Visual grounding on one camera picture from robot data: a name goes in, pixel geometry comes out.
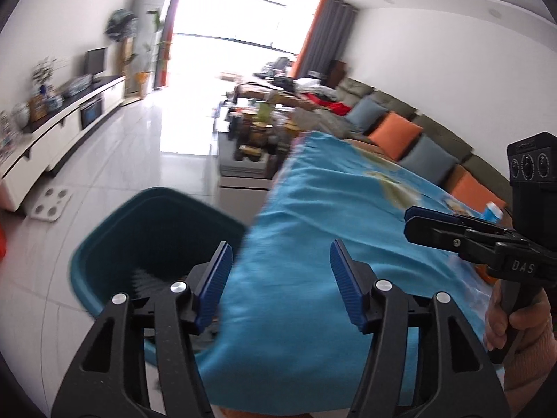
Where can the teal plastic trash bin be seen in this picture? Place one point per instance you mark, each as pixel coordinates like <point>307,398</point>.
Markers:
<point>143,226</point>

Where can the white foam fruit net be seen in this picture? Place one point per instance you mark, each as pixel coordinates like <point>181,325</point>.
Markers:
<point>146,283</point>

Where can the covered standing fan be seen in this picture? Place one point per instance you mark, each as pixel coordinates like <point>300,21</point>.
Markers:
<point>121,26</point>

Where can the wooden picture frame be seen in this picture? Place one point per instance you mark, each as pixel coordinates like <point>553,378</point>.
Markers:
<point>38,108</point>

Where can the person's right hand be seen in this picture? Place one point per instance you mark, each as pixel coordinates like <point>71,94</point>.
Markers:
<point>528,313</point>

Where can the glass top coffee table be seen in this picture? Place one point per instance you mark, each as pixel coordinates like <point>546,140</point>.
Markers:
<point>243,174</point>

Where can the orange cushion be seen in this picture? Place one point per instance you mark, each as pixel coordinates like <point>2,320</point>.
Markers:
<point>396,136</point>
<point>474,191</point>

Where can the green leather sofa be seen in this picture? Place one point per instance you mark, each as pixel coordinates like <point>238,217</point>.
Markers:
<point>444,133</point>

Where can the black bag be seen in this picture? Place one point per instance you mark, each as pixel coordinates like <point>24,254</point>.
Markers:
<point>285,82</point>

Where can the bonsai in blue vase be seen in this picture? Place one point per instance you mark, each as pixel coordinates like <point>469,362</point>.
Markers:
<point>45,74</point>

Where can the black office chair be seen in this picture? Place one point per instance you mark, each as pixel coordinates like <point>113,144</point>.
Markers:
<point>276,64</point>

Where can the white standing air conditioner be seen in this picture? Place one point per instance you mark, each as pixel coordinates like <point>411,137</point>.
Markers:
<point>150,21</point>

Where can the person's right forearm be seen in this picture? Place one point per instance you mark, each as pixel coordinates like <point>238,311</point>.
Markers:
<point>539,357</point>

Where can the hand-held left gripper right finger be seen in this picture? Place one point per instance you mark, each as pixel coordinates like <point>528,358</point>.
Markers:
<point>348,287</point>

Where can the tall plant in yellow pot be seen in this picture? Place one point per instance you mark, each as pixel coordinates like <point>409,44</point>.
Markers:
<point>142,83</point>

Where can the plastic wrapped item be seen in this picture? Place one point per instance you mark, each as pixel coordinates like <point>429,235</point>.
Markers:
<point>77,85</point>

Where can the black monitor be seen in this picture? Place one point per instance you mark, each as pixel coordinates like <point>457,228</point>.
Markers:
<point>95,62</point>

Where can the blue printed blanket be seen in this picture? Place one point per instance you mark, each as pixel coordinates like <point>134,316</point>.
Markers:
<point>296,235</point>

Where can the blue white porcelain jar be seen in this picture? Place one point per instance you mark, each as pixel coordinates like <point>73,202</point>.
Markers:
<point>53,101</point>

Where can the orange plastic bag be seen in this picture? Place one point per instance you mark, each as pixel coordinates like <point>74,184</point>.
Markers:
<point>2,244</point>

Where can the blue cup with white lid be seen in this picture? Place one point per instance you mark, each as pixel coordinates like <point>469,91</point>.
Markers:
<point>494,212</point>

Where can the large window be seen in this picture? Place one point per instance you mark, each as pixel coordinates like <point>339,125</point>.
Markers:
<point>243,38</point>

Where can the white black tv cabinet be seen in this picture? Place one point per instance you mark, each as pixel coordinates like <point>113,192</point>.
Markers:
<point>56,130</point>

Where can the brown wooden cabinet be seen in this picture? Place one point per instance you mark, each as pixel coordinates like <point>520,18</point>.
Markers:
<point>337,74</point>

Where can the white clothes pile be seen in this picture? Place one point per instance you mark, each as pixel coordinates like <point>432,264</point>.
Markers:
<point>310,83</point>

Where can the blue grey cushion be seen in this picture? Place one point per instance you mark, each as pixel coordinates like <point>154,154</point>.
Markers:
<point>367,115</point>
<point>428,159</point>

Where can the white bathroom scale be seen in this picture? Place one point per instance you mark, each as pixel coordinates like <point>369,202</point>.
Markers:
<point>50,203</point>

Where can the red clothing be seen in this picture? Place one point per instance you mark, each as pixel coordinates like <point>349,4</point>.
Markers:
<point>333,105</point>

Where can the grey orange curtain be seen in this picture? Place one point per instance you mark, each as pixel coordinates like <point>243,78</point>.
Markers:
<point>326,35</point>
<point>162,65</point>

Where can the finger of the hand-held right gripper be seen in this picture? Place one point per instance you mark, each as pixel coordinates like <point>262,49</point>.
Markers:
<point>435,231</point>
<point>435,213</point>

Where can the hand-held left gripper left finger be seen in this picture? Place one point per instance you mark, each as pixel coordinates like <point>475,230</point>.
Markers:
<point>211,287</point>

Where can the ship model in plastic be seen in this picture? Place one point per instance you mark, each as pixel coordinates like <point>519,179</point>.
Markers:
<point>6,135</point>

